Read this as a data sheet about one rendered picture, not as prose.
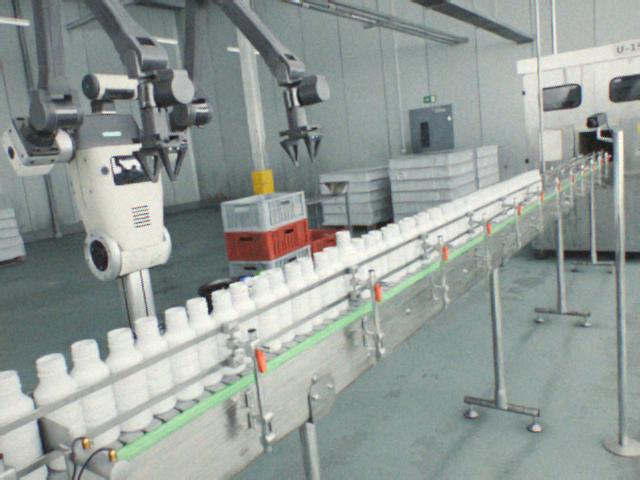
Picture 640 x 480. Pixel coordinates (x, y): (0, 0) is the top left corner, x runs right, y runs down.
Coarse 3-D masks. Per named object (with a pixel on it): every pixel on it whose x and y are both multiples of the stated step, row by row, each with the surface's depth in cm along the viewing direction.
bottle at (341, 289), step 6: (330, 252) 135; (336, 252) 136; (330, 258) 135; (336, 258) 136; (330, 264) 135; (336, 264) 135; (342, 264) 136; (336, 270) 135; (342, 276) 136; (336, 282) 135; (342, 282) 136; (336, 288) 135; (342, 288) 136; (342, 294) 136; (342, 306) 136
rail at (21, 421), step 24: (408, 240) 164; (360, 264) 141; (408, 264) 164; (312, 288) 123; (360, 288) 141; (312, 312) 124; (144, 360) 86; (96, 384) 79; (192, 384) 94; (48, 408) 73; (144, 408) 85; (0, 432) 68; (96, 432) 79; (48, 456) 73
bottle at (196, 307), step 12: (192, 300) 101; (204, 300) 100; (192, 312) 98; (204, 312) 99; (192, 324) 98; (204, 324) 98; (216, 336) 100; (204, 348) 98; (216, 348) 100; (204, 360) 99; (216, 360) 100; (216, 372) 100; (204, 384) 99
